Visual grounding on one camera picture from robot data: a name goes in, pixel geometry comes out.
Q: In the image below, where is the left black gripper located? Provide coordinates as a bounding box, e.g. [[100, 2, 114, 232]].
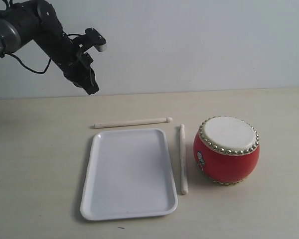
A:
[[58, 34, 99, 95]]

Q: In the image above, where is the horizontal white wooden drumstick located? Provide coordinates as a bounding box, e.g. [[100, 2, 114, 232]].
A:
[[94, 117, 173, 129]]

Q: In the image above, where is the vertical white wooden drumstick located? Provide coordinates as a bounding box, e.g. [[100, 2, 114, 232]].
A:
[[179, 124, 189, 195]]

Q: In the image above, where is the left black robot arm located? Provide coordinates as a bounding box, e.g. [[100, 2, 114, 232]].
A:
[[0, 0, 106, 95]]

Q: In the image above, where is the small red Chinese drum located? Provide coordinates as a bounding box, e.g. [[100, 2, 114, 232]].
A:
[[192, 116, 260, 185]]

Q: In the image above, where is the white rectangular plastic tray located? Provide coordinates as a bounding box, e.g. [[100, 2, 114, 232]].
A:
[[80, 128, 178, 221]]

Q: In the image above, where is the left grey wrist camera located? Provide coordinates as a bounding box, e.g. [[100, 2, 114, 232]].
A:
[[72, 27, 107, 52]]

